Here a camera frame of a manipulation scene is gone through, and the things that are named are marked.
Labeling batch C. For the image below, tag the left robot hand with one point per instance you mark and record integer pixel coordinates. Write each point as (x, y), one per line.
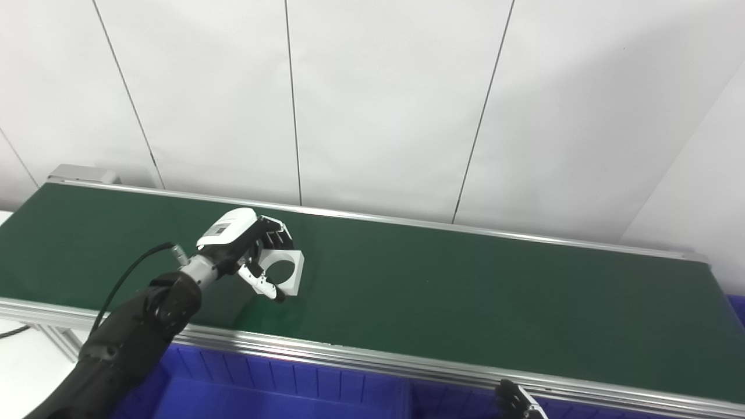
(230, 235)

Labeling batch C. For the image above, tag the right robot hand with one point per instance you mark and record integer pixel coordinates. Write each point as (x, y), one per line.
(518, 404)

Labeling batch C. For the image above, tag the white square part with hole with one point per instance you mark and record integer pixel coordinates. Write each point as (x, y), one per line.
(295, 270)

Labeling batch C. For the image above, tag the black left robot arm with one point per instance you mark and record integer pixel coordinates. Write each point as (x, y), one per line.
(134, 337)

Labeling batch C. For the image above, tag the blue plastic bin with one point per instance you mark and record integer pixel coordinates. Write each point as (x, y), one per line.
(454, 404)
(262, 390)
(738, 308)

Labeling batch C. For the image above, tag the green conveyor belt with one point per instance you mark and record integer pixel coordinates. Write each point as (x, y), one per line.
(465, 302)
(361, 356)

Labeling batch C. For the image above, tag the grey conveyor end box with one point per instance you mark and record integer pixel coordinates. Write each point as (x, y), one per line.
(81, 174)

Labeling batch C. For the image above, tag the aluminium conveyor leg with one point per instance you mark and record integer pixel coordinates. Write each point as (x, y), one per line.
(58, 340)

